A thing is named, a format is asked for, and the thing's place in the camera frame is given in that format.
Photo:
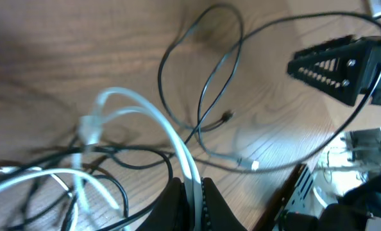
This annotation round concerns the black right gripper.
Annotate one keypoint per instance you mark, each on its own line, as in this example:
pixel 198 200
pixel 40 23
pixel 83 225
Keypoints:
pixel 335 67

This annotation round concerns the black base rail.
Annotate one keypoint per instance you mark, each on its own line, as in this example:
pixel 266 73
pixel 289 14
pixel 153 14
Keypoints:
pixel 289 199

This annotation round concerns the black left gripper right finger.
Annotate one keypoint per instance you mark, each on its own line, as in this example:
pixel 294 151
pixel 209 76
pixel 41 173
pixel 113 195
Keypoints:
pixel 216 214

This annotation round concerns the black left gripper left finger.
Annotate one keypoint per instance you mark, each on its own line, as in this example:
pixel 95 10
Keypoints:
pixel 171 212

